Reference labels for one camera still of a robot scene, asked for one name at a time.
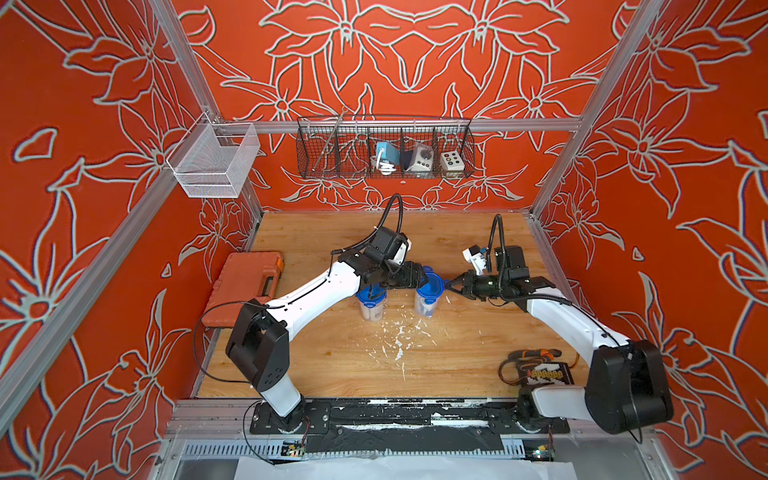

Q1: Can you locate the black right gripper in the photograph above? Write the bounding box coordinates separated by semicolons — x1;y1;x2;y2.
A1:
443;271;509;303

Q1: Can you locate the clear container blue lid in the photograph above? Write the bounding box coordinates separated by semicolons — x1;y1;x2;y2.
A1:
414;266;445;318
356;284;387;322

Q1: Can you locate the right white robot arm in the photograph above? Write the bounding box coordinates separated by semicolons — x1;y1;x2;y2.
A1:
446;245;674;434

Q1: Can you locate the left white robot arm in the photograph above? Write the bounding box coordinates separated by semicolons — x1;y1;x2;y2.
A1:
225;255;427;425

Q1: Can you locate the blue white item in basket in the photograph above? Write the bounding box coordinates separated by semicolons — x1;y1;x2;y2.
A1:
371;141;400;176

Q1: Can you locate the white round dial device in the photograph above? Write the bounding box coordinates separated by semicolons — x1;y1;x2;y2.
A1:
404;143;434;178

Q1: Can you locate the white button box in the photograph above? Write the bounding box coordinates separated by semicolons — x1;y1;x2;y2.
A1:
440;150;465;179

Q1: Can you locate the red plastic tool case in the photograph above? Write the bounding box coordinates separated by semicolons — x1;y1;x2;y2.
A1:
202;251;284;328

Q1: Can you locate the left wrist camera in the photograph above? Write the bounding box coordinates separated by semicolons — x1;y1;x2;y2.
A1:
364;227;411;265

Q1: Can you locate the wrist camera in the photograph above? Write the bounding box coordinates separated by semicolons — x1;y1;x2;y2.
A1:
462;245;487;276
364;227;411;265

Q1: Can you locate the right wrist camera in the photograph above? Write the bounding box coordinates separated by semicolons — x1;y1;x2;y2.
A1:
462;245;487;276

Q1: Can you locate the black wire wall basket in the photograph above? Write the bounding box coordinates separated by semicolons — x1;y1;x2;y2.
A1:
296;114;476;180

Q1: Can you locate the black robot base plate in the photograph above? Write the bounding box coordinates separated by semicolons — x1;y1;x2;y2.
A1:
247;398;570;435

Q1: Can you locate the clear acrylic wall bin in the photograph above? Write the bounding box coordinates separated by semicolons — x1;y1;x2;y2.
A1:
166;124;261;199

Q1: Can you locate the aluminium frame corner post left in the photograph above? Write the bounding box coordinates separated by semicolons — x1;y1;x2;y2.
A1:
150;1;263;223

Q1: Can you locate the aluminium frame corner post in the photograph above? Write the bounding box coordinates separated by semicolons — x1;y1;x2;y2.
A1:
150;1;263;223
529;0;663;220

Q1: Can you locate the aluminium frame corner post right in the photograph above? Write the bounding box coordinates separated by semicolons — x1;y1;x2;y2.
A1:
529;0;663;220

